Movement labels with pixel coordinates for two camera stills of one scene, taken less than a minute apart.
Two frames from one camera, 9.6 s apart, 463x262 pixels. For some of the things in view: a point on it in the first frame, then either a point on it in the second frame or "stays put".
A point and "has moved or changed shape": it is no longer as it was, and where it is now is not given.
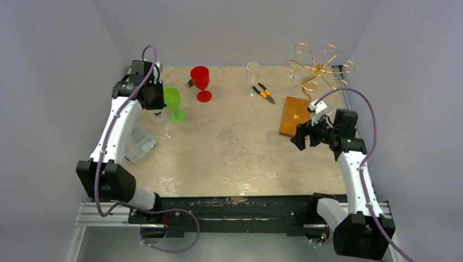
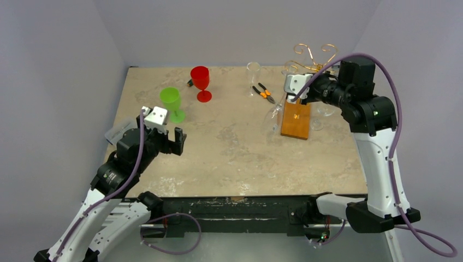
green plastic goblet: [172, 99] stays put
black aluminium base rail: [173, 217] stays put
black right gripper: [307, 133] to [313, 87]
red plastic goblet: [200, 76] stays put
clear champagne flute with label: [165, 134] has moved or changed shape
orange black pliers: [266, 94] stays put
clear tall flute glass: [253, 71] stays put
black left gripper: [160, 104] to [171, 146]
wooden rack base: [295, 112] stays put
